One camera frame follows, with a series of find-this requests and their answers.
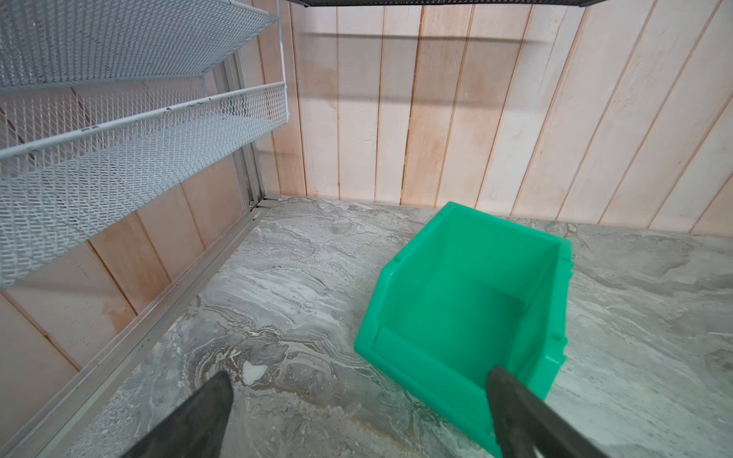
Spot white wire mesh shelf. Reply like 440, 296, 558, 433
1, 1, 289, 287

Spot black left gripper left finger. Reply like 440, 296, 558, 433
122, 371, 234, 457

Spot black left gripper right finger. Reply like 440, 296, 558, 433
486, 366, 605, 458

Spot green plastic bin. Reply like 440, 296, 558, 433
354, 202, 573, 455

